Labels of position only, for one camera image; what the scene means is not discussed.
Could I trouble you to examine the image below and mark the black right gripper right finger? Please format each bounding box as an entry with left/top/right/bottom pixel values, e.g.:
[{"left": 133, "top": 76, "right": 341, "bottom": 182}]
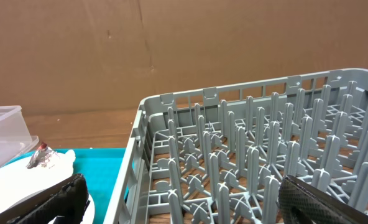
[{"left": 278, "top": 175, "right": 368, "bottom": 224}]

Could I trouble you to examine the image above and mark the grey dish rack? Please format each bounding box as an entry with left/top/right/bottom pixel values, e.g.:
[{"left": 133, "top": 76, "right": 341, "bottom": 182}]
[{"left": 104, "top": 68, "right": 368, "bottom": 223}]

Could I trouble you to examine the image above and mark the large pink plate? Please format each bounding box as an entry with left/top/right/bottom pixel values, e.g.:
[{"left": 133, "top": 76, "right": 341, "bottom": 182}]
[{"left": 81, "top": 195, "right": 95, "bottom": 224}]

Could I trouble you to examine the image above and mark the white napkin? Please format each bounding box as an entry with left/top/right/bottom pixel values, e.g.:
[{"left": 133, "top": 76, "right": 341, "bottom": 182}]
[{"left": 0, "top": 150, "right": 76, "bottom": 213}]

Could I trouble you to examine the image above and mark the silver red foil wrapper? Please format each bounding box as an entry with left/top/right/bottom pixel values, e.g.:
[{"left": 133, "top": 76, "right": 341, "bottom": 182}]
[{"left": 26, "top": 142, "right": 60, "bottom": 169}]

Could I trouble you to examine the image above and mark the teal plastic tray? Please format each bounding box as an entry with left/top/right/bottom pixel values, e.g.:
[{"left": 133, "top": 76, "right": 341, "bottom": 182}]
[{"left": 4, "top": 147, "right": 134, "bottom": 224}]

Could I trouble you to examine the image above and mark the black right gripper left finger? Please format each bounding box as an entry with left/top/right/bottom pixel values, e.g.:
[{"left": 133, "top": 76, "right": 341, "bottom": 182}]
[{"left": 0, "top": 174, "right": 90, "bottom": 224}]

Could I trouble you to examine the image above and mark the clear plastic bin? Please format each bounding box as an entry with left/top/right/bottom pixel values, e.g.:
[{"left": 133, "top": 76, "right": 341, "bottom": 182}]
[{"left": 0, "top": 105, "right": 39, "bottom": 167}]

